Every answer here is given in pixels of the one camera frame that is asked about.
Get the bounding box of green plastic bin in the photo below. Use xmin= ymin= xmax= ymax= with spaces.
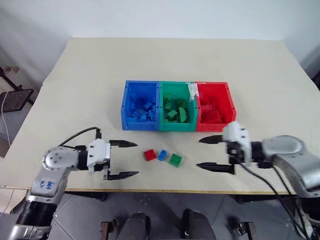
xmin=158 ymin=80 xmax=199 ymax=132

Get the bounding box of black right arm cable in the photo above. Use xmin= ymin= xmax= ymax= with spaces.
xmin=239 ymin=161 xmax=313 ymax=240

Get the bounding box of blue plastic bin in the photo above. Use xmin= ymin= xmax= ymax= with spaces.
xmin=121 ymin=79 xmax=161 ymax=132

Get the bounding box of dark rounded shape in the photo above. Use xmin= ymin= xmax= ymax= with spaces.
xmin=116 ymin=211 xmax=152 ymax=240
xmin=181 ymin=208 xmax=216 ymax=240

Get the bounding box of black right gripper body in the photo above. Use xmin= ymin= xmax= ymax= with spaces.
xmin=226 ymin=140 xmax=248 ymax=175

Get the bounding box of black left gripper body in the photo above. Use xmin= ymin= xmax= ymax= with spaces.
xmin=96 ymin=161 xmax=111 ymax=181

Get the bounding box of small blue building block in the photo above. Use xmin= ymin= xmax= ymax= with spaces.
xmin=157 ymin=149 xmax=169 ymax=162

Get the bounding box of small red building block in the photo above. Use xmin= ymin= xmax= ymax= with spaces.
xmin=143 ymin=149 xmax=156 ymax=162

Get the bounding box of brown metal bracket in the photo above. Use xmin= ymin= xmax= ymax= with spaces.
xmin=234 ymin=220 xmax=257 ymax=240
xmin=99 ymin=217 xmax=119 ymax=240

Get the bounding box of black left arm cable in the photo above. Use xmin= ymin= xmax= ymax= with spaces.
xmin=59 ymin=126 xmax=103 ymax=148

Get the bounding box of green arched building block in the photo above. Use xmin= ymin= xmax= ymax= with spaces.
xmin=177 ymin=106 xmax=189 ymax=124

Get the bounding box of red plastic bin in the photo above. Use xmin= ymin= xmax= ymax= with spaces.
xmin=195 ymin=81 xmax=237 ymax=133

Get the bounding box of square green building block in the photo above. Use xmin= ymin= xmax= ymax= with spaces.
xmin=168 ymin=152 xmax=184 ymax=168

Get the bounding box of black metal rack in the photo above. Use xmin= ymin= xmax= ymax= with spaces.
xmin=0 ymin=65 xmax=35 ymax=114

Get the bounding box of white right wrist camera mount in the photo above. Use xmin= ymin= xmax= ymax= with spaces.
xmin=222 ymin=120 xmax=254 ymax=167

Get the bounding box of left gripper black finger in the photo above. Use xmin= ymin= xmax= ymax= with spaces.
xmin=107 ymin=171 xmax=140 ymax=181
xmin=109 ymin=140 xmax=138 ymax=149

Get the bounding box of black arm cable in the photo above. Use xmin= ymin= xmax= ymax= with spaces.
xmin=239 ymin=161 xmax=313 ymax=240
xmin=59 ymin=126 xmax=103 ymax=148

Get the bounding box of white thin cable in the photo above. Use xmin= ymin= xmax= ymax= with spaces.
xmin=0 ymin=90 xmax=12 ymax=146

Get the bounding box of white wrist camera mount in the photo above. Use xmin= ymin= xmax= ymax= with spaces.
xmin=85 ymin=138 xmax=112 ymax=174
xmin=222 ymin=120 xmax=254 ymax=167

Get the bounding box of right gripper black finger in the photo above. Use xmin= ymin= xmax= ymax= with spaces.
xmin=198 ymin=134 xmax=225 ymax=145
xmin=196 ymin=162 xmax=234 ymax=175

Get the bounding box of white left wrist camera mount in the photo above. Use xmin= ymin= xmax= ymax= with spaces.
xmin=85 ymin=138 xmax=112 ymax=174

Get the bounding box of black table frame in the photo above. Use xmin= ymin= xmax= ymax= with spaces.
xmin=65 ymin=190 xmax=299 ymax=205

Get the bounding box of white torn tape label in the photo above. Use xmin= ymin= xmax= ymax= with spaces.
xmin=186 ymin=81 xmax=200 ymax=103

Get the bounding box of red sloped building block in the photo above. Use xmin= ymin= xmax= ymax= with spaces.
xmin=204 ymin=110 xmax=221 ymax=124

